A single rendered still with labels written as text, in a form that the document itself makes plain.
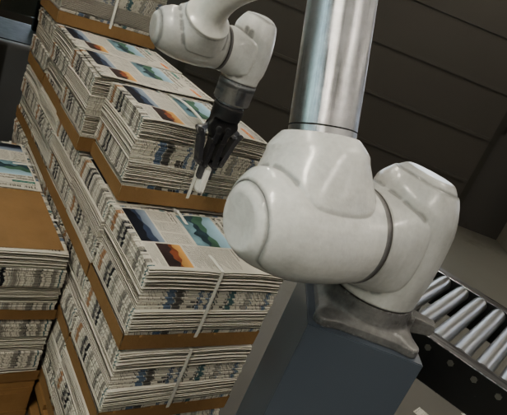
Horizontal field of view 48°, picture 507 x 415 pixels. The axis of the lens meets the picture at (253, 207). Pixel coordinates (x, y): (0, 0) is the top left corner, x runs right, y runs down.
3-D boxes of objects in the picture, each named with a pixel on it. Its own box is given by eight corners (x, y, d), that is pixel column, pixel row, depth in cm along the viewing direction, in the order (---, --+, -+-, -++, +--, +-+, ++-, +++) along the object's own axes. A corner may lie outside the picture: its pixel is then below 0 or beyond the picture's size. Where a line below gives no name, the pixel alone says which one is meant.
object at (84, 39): (75, 47, 174) (76, 44, 174) (57, 25, 196) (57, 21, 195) (181, 76, 196) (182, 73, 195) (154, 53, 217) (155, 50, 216)
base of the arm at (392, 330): (439, 369, 91) (456, 342, 89) (313, 323, 89) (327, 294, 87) (416, 310, 108) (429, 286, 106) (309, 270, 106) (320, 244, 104)
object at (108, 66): (100, 76, 154) (101, 72, 154) (76, 48, 175) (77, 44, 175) (215, 104, 175) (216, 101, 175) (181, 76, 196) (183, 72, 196)
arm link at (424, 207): (435, 314, 95) (501, 202, 88) (359, 315, 85) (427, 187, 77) (375, 261, 107) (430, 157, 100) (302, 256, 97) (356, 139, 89)
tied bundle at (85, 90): (73, 152, 160) (95, 75, 152) (53, 114, 182) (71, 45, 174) (190, 171, 182) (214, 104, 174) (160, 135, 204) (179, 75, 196)
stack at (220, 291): (53, 533, 147) (146, 268, 118) (-7, 274, 233) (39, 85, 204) (183, 501, 170) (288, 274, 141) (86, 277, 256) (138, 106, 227)
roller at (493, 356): (479, 361, 143) (493, 378, 141) (518, 316, 181) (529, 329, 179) (463, 370, 145) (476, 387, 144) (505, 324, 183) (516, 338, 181)
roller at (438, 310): (421, 321, 151) (420, 339, 151) (470, 286, 189) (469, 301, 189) (403, 317, 154) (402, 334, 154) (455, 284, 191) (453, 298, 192)
